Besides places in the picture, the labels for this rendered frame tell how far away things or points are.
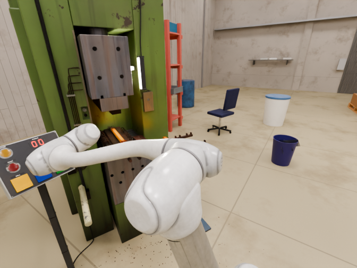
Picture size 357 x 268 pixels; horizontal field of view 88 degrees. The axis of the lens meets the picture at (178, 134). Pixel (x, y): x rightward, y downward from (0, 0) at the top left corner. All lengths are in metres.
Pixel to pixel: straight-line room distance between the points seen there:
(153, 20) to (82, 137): 1.15
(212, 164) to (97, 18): 1.31
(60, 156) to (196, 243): 0.57
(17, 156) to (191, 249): 1.10
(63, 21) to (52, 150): 0.95
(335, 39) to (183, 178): 11.30
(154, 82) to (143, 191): 1.37
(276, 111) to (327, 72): 6.72
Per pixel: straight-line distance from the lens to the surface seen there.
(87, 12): 1.57
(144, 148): 0.65
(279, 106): 5.06
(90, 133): 0.87
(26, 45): 1.98
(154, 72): 1.68
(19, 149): 1.37
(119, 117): 2.00
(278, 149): 3.28
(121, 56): 1.44
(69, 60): 1.53
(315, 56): 11.52
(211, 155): 0.53
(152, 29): 1.70
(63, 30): 1.54
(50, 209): 1.62
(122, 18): 1.62
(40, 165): 0.84
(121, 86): 1.45
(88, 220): 1.46
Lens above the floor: 1.62
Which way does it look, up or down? 22 degrees down
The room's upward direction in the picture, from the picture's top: 1 degrees counter-clockwise
